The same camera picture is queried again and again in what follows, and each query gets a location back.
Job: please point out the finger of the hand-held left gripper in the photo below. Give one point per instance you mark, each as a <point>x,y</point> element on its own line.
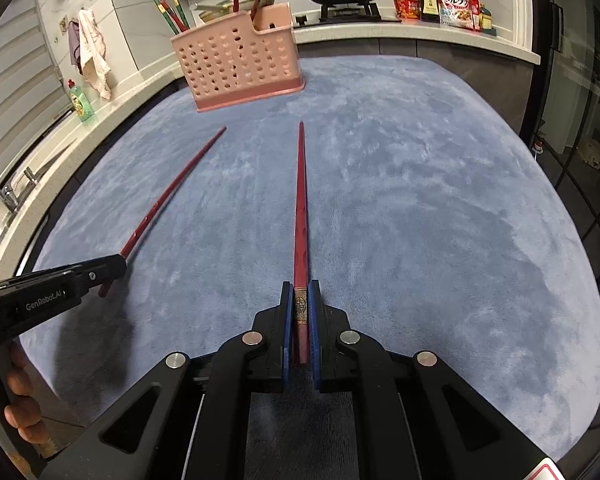
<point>102,272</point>

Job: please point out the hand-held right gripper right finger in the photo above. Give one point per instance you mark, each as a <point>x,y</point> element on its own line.
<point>314,340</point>

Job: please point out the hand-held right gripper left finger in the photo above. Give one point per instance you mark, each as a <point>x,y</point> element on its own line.
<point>286,340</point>

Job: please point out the pink perforated utensil basket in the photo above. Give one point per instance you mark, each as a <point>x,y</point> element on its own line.
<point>230,65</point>

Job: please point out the green chopstick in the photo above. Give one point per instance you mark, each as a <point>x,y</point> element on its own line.
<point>176,7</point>
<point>164,16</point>

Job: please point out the person's left hand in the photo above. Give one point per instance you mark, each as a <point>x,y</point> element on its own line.
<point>20,380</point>

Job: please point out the chrome faucet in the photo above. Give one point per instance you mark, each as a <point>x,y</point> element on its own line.
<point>12,200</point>

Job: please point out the blue plush mat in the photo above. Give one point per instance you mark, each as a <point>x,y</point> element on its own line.
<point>405,210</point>

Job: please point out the green dish soap bottle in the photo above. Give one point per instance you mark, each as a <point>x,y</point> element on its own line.
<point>82,105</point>

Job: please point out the window blinds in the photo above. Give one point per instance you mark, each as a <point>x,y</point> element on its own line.
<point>15,85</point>

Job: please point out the white pink-edged towel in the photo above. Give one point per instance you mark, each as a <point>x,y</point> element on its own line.
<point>92,45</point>

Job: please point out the purple cloth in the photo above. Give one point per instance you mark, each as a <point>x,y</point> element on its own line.
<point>75,45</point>

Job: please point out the black gas stove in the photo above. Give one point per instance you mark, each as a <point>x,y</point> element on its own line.
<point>350,12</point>

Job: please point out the red snack packet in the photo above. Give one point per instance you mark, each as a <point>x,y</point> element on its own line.
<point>407,10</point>

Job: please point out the small yellow dark container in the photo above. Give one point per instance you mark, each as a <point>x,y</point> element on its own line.
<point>486,20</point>

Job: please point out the red cereal bag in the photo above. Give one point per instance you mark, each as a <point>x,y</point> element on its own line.
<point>457,2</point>

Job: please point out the dark glass door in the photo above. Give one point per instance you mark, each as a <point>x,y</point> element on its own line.
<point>580,85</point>

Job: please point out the wall outlet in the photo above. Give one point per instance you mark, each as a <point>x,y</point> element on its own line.
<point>64,22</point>

